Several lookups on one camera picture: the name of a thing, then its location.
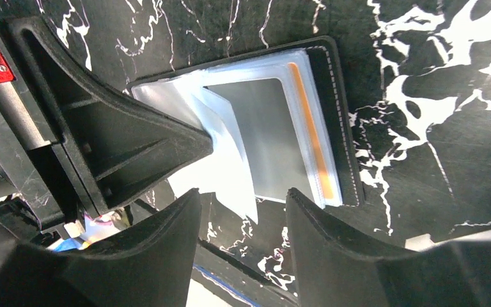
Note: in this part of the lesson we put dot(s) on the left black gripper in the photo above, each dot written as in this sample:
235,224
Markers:
72,146

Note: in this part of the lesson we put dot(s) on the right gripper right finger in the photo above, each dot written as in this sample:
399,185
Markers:
338,265

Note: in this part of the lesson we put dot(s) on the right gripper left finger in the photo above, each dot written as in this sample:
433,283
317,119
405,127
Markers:
148,264

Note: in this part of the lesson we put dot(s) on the orange credit card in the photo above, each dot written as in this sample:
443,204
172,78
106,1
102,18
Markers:
320,165

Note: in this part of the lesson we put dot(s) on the grey bin left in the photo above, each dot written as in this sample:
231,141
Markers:
424,242

